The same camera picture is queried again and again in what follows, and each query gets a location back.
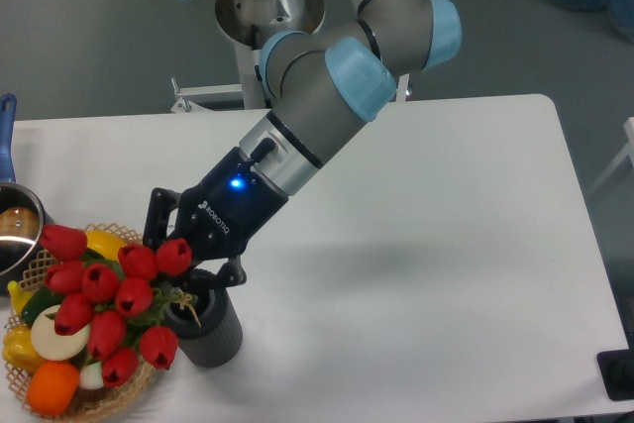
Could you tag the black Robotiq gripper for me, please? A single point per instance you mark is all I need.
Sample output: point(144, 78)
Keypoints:
point(216, 217)

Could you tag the red tulip bouquet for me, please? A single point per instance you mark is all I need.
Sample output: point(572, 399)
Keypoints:
point(119, 301)

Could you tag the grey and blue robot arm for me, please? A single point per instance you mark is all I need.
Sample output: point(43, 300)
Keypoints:
point(319, 88)

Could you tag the dark grey ribbed vase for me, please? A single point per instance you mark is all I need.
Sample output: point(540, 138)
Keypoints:
point(219, 335)

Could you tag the yellow squash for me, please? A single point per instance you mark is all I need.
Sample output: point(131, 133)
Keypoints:
point(105, 244)

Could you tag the dark green cucumber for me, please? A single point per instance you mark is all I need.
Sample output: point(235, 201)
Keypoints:
point(39, 302)

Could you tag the green bok choy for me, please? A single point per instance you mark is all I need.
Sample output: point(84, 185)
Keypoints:
point(90, 377)

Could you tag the cream round disc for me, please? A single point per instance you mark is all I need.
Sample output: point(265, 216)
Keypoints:
point(52, 346)

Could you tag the yellow banana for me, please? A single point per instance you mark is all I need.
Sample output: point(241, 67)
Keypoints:
point(19, 296)

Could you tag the woven wicker basket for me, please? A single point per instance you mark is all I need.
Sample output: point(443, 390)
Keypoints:
point(86, 405)

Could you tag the orange fruit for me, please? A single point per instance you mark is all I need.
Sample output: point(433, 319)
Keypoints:
point(52, 388)

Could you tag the yellow bell pepper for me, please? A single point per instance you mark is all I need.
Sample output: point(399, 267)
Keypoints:
point(19, 351)

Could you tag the silver table clamp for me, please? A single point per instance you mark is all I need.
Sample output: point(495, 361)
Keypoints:
point(404, 91)

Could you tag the black device at table edge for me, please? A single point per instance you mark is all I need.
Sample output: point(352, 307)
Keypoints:
point(616, 368)

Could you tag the blue handled saucepan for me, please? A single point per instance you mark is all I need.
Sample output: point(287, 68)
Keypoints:
point(23, 215)

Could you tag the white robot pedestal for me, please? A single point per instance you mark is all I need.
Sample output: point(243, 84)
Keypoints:
point(248, 24)

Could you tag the white frame at right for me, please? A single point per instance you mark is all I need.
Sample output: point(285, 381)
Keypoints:
point(616, 169)

